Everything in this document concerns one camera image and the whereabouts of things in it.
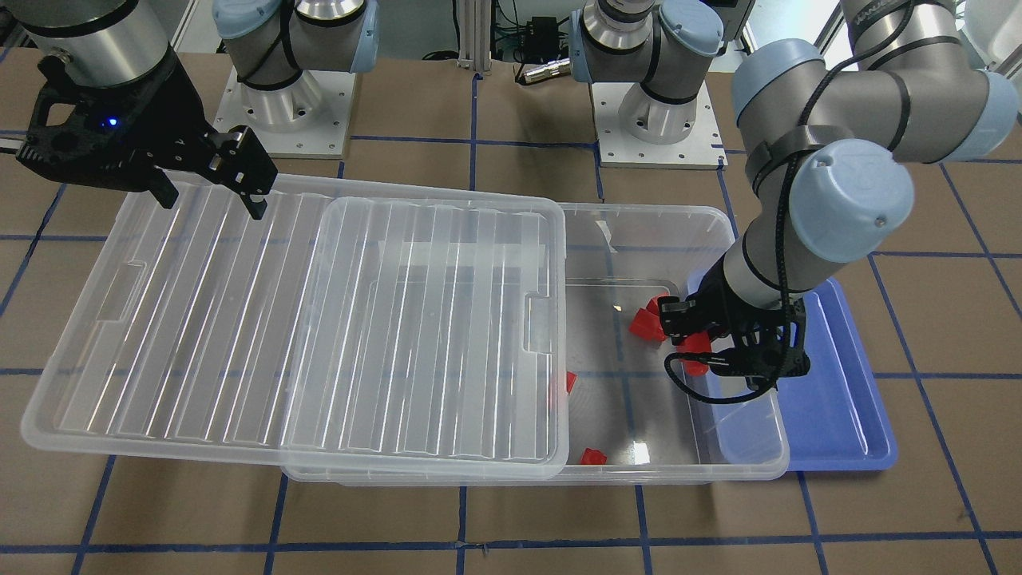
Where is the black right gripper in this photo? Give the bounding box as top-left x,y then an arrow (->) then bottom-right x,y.
16,49 -> 279,220

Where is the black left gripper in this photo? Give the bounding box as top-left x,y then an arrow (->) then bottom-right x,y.
658,272 -> 811,379

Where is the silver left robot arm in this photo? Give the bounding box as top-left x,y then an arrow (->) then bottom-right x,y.
660,1 -> 1020,389

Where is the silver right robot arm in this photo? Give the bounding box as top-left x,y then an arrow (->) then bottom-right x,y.
6,1 -> 378,220

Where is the clear plastic storage box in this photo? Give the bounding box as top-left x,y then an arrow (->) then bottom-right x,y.
280,196 -> 787,485

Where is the clear plastic box lid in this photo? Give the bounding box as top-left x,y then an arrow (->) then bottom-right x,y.
21,174 -> 569,482

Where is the blue plastic tray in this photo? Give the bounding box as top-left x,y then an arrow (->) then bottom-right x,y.
687,269 -> 897,472

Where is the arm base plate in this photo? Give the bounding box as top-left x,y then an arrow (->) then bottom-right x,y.
590,83 -> 727,170
214,69 -> 360,160

